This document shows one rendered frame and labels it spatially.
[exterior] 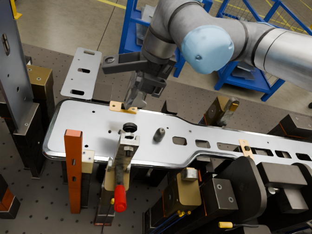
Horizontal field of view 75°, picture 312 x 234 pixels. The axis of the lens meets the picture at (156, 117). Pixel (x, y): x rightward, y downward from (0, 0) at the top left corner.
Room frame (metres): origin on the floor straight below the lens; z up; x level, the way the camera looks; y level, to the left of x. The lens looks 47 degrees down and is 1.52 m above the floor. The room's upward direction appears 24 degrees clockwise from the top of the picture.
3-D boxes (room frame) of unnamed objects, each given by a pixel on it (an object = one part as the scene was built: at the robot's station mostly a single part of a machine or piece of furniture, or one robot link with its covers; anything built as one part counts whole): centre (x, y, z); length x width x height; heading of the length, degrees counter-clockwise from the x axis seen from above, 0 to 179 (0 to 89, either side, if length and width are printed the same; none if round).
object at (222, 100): (0.69, -0.23, 0.87); 0.12 x 0.07 x 0.35; 21
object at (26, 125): (0.28, 0.34, 0.85); 0.12 x 0.03 x 0.30; 21
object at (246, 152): (0.53, -0.35, 1.01); 0.08 x 0.04 x 0.01; 20
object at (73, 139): (0.19, 0.12, 0.95); 0.03 x 0.01 x 0.50; 111
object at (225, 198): (0.25, -0.22, 0.91); 0.07 x 0.05 x 0.42; 21
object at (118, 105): (0.41, 0.10, 1.07); 0.08 x 0.04 x 0.01; 111
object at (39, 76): (0.39, 0.39, 0.88); 0.08 x 0.08 x 0.36; 21
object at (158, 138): (0.41, -0.03, 1.02); 0.03 x 0.03 x 0.07
